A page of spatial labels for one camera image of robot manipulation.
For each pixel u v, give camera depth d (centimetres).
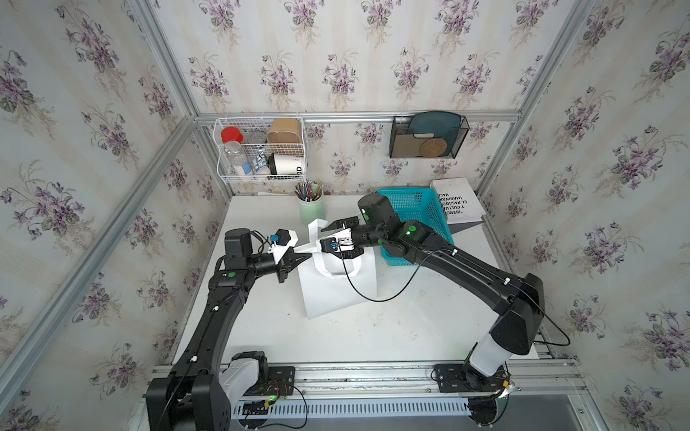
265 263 65
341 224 64
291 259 66
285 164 93
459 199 108
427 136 93
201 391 37
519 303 42
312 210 103
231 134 91
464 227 104
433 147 96
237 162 91
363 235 62
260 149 93
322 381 75
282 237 61
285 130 88
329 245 57
